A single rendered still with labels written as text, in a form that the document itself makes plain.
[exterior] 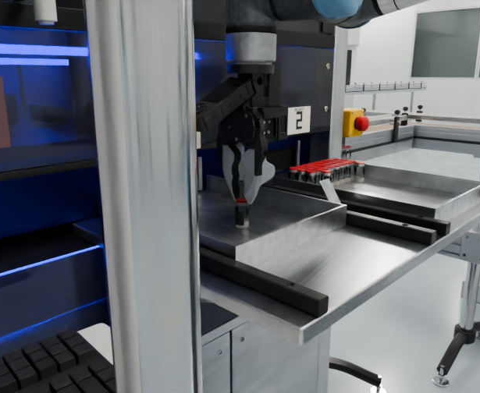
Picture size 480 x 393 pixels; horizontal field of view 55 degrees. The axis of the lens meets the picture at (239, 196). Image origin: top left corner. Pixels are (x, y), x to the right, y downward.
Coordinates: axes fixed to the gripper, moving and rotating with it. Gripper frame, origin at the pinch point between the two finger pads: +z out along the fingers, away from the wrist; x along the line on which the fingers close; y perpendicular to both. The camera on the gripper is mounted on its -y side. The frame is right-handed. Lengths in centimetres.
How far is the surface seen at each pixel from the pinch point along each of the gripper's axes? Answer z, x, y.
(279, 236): 3.0, -11.4, -4.0
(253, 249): 3.5, -11.4, -9.2
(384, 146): 5, 26, 99
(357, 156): 7, 26, 81
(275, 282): 3.6, -19.5, -14.4
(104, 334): 13.2, -0.9, -25.4
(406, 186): 5.1, -7.0, 45.4
